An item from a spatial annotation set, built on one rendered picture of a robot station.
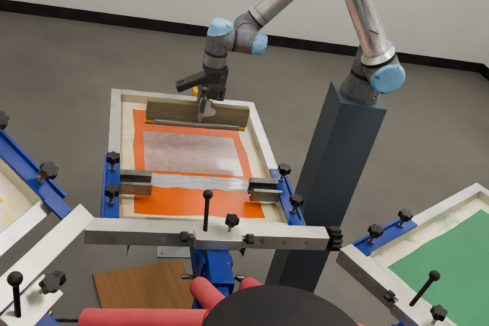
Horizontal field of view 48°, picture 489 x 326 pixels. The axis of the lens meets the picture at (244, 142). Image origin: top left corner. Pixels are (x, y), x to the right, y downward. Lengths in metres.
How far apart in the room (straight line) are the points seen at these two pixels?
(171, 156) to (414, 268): 0.88
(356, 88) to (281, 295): 1.17
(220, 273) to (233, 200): 0.42
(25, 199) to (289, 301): 0.70
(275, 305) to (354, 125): 1.19
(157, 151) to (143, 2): 3.51
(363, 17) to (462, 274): 0.86
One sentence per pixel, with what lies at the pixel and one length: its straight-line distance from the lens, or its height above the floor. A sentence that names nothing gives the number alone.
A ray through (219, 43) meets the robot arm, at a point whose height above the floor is 1.39.
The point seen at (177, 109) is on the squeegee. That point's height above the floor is 1.12.
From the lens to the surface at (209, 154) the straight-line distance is 1.97.
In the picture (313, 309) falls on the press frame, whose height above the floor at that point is 1.32.
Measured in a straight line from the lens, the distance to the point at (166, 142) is 1.99.
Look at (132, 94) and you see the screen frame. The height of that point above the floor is 0.99.
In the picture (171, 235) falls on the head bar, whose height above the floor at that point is 1.03.
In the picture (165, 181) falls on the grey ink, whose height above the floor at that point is 0.96.
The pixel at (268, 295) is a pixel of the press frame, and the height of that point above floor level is 1.32.
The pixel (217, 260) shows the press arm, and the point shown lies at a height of 1.04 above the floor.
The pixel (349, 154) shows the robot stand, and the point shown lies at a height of 0.99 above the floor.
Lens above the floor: 2.05
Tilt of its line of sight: 32 degrees down
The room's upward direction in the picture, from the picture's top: 14 degrees clockwise
